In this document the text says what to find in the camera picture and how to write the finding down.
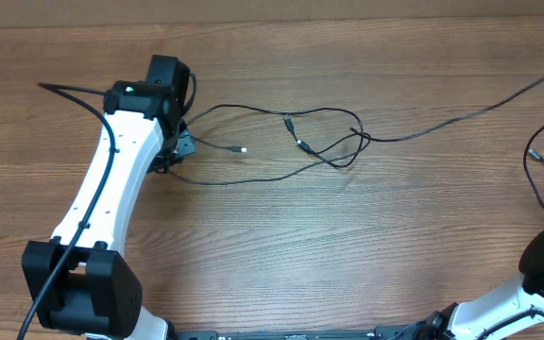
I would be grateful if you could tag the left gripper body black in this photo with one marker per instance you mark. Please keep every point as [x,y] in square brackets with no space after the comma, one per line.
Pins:
[179,144]

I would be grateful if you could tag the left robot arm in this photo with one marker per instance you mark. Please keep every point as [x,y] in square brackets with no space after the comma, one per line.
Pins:
[78,280]

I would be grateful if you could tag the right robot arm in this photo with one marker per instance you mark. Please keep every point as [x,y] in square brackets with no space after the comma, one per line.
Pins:
[510,308]

